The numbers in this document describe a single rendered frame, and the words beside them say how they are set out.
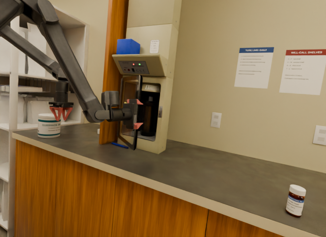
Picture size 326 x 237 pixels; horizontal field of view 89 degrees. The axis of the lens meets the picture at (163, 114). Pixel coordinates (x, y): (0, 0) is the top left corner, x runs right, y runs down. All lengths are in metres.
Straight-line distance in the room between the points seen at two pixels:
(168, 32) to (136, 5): 0.30
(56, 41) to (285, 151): 1.39
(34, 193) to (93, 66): 1.25
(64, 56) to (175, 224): 0.78
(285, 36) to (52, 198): 1.81
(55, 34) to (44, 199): 1.06
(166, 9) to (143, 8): 0.15
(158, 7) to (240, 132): 0.99
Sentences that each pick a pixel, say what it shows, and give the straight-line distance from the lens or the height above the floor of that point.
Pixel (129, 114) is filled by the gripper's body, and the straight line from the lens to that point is 0.76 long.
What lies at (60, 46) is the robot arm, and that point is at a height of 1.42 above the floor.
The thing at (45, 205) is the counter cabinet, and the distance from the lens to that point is 1.45.
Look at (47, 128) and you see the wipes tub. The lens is 1.34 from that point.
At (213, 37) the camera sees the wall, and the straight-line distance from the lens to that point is 1.45.
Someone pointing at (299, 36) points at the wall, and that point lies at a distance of 1.44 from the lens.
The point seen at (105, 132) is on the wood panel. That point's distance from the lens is 1.18.
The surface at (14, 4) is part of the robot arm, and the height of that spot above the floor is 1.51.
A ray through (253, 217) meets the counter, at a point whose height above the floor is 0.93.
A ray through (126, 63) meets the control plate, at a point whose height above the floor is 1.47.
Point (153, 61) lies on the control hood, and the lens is 0.95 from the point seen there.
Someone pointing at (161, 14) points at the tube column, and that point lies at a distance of 1.14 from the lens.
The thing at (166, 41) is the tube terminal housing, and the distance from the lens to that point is 1.06.
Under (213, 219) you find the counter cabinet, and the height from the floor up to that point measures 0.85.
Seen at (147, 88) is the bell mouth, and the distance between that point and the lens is 1.07.
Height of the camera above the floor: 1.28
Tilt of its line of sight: 6 degrees down
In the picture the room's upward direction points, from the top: 6 degrees clockwise
